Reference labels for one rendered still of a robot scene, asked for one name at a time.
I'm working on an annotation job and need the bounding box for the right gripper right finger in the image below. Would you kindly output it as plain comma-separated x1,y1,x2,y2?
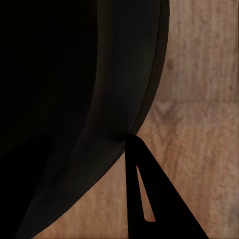
124,132,209,239

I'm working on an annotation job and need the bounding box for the cauldron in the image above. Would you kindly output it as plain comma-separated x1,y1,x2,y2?
0,0,170,239

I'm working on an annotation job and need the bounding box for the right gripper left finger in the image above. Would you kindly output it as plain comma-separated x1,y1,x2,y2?
0,132,53,239

